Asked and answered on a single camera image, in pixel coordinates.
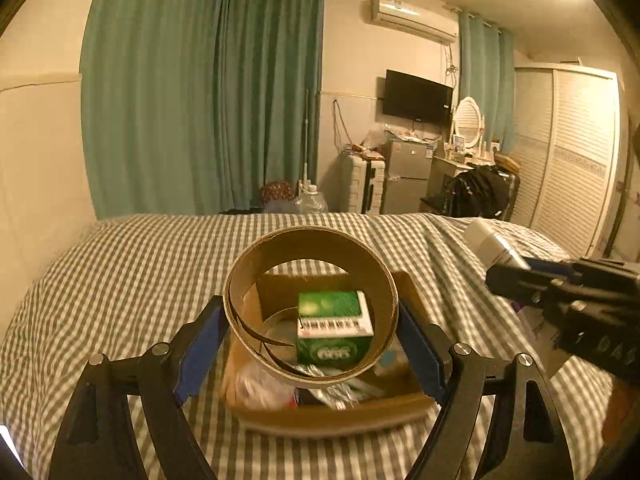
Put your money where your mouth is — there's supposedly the teal window curtain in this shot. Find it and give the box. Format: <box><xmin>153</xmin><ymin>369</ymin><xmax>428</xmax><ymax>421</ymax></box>
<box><xmin>458</xmin><ymin>10</ymin><xmax>515</xmax><ymax>153</ymax></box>

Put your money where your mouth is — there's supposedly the cardboard tape roll core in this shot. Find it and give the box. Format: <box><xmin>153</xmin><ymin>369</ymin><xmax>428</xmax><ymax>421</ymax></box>
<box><xmin>222</xmin><ymin>226</ymin><xmax>399</xmax><ymax>389</ymax></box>

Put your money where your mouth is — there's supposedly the black wall television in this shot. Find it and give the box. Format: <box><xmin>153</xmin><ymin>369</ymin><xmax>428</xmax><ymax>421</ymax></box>
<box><xmin>382</xmin><ymin>70</ymin><xmax>454</xmax><ymax>127</ymax></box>

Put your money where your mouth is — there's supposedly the grey checked bed cover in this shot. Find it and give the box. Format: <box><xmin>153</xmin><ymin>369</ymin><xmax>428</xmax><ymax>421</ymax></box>
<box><xmin>0</xmin><ymin>210</ymin><xmax>616</xmax><ymax>480</ymax></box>

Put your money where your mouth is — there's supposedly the clear water jug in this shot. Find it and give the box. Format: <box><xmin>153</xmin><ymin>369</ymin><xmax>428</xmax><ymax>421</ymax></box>
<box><xmin>295</xmin><ymin>184</ymin><xmax>329</xmax><ymax>214</ymax></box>

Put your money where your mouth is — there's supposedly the white louvered wardrobe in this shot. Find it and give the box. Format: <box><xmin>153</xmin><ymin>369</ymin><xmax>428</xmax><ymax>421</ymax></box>
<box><xmin>510</xmin><ymin>63</ymin><xmax>620</xmax><ymax>256</ymax></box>

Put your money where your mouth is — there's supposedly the brown cardboard box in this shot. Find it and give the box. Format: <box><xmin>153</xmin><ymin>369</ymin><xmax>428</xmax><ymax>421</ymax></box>
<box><xmin>219</xmin><ymin>270</ymin><xmax>440</xmax><ymax>441</ymax></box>

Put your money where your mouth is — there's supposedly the operator hand orange glove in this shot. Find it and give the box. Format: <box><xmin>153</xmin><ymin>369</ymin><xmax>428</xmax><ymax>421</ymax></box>
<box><xmin>601</xmin><ymin>377</ymin><xmax>639</xmax><ymax>445</ymax></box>

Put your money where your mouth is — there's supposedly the white suitcase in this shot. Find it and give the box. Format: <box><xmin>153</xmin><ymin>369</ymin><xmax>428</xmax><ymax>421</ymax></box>
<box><xmin>340</xmin><ymin>152</ymin><xmax>385</xmax><ymax>216</ymax></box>

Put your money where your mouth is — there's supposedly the white oval vanity mirror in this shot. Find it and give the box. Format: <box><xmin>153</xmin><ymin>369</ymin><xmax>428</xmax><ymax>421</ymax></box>
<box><xmin>454</xmin><ymin>96</ymin><xmax>484</xmax><ymax>150</ymax></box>

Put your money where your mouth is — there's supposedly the white air conditioner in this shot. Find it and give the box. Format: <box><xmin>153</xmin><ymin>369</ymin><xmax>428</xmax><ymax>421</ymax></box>
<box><xmin>371</xmin><ymin>0</ymin><xmax>459</xmax><ymax>44</ymax></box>

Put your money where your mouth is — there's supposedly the green white carton box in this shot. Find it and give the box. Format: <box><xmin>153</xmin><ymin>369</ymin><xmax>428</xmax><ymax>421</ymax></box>
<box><xmin>296</xmin><ymin>290</ymin><xmax>374</xmax><ymax>368</ymax></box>

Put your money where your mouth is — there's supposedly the clear plastic bag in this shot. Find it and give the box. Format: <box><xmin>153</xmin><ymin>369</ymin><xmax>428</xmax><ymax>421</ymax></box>
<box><xmin>234</xmin><ymin>356</ymin><xmax>381</xmax><ymax>411</ymax></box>

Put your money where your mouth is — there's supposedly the black clothes pile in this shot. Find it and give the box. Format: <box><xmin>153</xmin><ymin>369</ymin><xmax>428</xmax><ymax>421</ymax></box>
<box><xmin>442</xmin><ymin>166</ymin><xmax>510</xmax><ymax>219</ymax></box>

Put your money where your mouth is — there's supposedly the grey mini fridge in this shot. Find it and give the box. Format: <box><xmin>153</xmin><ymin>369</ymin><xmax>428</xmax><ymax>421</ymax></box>
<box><xmin>382</xmin><ymin>140</ymin><xmax>433</xmax><ymax>214</ymax></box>

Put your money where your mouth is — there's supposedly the white cosmetic tube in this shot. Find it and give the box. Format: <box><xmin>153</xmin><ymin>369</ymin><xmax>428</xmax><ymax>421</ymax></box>
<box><xmin>463</xmin><ymin>218</ymin><xmax>530</xmax><ymax>270</ymax></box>

